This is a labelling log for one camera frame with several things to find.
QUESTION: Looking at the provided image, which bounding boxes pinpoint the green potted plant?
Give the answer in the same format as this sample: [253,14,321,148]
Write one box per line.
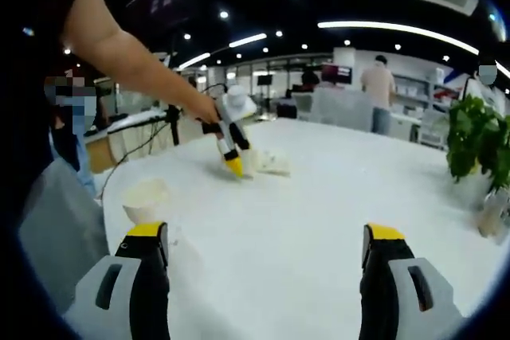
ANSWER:
[445,95,510,193]

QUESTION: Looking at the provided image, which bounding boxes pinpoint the white background desk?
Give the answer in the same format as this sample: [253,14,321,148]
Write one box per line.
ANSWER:
[106,111,172,135]

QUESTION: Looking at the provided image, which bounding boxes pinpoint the white table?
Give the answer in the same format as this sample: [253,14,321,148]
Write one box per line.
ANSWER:
[63,118,510,340]

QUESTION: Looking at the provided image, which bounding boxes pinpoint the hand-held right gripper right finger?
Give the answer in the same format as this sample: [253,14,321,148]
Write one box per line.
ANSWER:
[358,223,467,340]

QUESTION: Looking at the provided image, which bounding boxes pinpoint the person's black shirt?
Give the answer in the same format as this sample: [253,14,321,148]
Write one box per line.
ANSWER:
[0,0,99,205]

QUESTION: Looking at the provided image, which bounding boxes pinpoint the grey chair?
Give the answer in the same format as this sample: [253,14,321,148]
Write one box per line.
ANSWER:
[18,156,111,309]

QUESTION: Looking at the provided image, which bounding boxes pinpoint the glass bottle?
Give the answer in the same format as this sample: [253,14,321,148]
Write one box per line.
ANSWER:
[476,188,510,238]

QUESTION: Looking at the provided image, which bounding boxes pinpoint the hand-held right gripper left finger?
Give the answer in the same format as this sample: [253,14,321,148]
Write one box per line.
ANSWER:
[63,220,172,340]

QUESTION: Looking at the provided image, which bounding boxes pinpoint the pile of paper cups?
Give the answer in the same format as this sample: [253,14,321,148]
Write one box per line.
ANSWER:
[254,148,292,178]

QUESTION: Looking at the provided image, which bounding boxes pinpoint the dark monitor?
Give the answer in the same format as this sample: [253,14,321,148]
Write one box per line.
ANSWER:
[321,63,354,85]

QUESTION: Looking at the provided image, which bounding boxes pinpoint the black tripod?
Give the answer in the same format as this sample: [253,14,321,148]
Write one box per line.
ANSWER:
[166,51,182,146]

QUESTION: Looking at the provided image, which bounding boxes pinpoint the person's left hand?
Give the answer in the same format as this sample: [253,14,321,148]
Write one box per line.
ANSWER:
[190,96,223,135]

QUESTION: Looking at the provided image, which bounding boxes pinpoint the curved ceiling light strip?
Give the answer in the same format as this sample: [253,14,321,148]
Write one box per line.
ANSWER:
[317,20,479,56]

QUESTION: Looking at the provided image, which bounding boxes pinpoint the black cable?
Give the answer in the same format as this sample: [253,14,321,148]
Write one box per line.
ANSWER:
[101,83,228,198]

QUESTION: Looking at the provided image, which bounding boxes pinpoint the grey partition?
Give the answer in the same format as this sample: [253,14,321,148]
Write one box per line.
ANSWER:
[312,88,374,132]

